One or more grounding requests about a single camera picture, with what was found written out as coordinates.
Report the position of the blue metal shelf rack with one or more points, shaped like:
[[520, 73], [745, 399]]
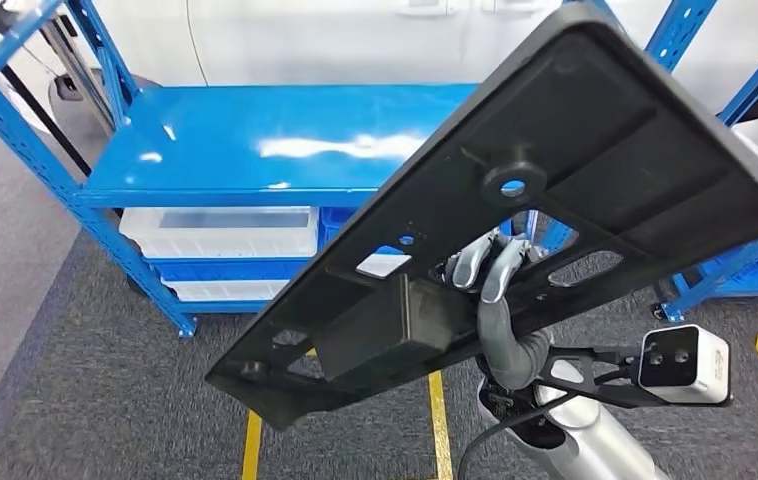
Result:
[[253, 132], [677, 26]]

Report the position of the grey metal bar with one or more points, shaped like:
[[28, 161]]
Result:
[[77, 69]]

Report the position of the white car body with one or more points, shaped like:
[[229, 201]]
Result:
[[319, 40]]

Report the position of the white wrist camera on bracket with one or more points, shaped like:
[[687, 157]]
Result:
[[684, 364]]

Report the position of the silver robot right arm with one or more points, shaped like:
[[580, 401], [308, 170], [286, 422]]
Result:
[[591, 444]]

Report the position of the black plastic frame part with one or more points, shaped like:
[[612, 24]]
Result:
[[617, 132]]

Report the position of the large clear plastic bin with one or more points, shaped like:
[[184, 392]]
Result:
[[220, 245]]

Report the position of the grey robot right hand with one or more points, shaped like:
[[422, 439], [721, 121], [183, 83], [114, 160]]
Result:
[[505, 358]]

